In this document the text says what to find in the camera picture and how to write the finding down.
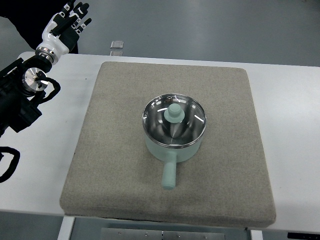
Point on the black label strip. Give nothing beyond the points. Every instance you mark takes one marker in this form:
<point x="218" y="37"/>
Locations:
<point x="303" y="236"/>

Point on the mint green saucepan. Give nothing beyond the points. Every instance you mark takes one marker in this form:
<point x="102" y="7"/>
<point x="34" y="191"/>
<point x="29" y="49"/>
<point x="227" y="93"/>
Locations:
<point x="170" y="156"/>

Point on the glass lid with green knob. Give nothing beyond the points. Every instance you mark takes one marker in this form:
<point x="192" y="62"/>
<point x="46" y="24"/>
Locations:
<point x="174" y="120"/>

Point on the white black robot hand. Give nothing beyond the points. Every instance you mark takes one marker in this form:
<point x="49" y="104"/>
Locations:
<point x="62" y="33"/>

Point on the small square floor plate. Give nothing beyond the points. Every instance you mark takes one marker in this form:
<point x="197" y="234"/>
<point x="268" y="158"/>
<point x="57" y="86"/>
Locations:
<point x="117" y="44"/>

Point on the grey metal plate below table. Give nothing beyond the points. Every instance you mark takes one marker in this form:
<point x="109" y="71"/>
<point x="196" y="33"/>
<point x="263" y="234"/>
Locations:
<point x="142" y="234"/>

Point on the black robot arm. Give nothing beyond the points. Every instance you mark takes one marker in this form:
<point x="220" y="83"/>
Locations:
<point x="24" y="85"/>

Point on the beige felt mat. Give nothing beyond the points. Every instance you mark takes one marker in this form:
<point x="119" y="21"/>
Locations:
<point x="113" y="174"/>

